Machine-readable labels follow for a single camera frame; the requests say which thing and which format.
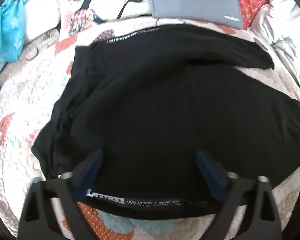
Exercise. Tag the white crumpled cloth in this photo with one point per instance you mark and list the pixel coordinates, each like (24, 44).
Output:
(285, 25)

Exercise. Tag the heart patterned quilt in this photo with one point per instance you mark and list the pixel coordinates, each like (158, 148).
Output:
(27, 92)

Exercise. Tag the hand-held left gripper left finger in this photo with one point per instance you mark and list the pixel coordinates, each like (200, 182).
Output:
(90, 169)

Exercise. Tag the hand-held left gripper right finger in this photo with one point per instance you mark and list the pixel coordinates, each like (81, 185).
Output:
(210, 175)

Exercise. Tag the turquoise star cloth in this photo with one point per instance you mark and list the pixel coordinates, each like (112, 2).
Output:
(10, 30)

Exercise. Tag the plain white pillow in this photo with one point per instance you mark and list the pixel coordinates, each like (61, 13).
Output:
(40, 17)

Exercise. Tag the grey laptop sleeve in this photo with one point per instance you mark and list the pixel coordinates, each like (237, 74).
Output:
(190, 2)

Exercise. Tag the white printed pillow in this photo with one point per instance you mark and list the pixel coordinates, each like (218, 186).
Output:
(95, 5)

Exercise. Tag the black pants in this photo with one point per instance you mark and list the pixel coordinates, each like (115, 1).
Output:
(165, 105)

